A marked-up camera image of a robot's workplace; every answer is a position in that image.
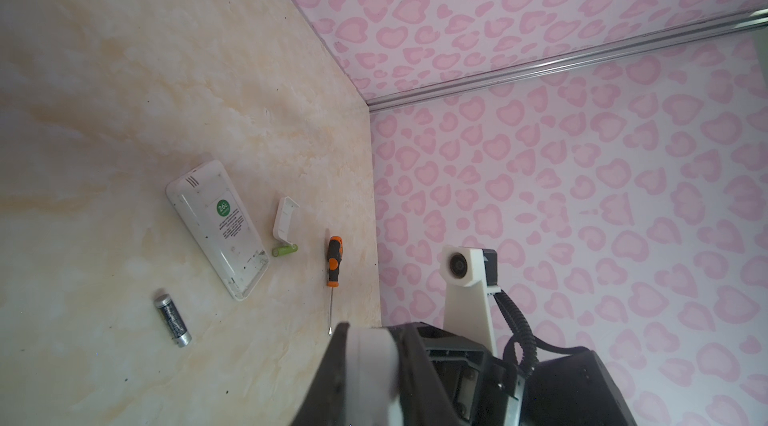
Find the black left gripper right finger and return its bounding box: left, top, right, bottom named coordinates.
left=389, top=323, right=460, bottom=426

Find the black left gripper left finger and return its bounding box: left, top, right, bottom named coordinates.
left=291, top=322, right=350, bottom=426

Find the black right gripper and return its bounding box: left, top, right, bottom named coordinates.
left=415, top=323, right=636, bottom=425

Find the orange black screwdriver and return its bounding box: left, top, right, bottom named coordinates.
left=326, top=236, right=343, bottom=335

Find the green AAA battery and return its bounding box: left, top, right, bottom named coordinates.
left=271, top=244, right=298, bottom=257

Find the black AAA battery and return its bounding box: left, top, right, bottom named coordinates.
left=153, top=293, right=192, bottom=347

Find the white battery cover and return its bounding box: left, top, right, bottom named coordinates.
left=272, top=196, right=300, bottom=245

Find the white remote control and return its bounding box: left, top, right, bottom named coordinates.
left=344, top=327, right=404, bottom=426
left=165, top=160, right=269, bottom=301

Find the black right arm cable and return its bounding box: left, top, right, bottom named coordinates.
left=493, top=290, right=592, bottom=379

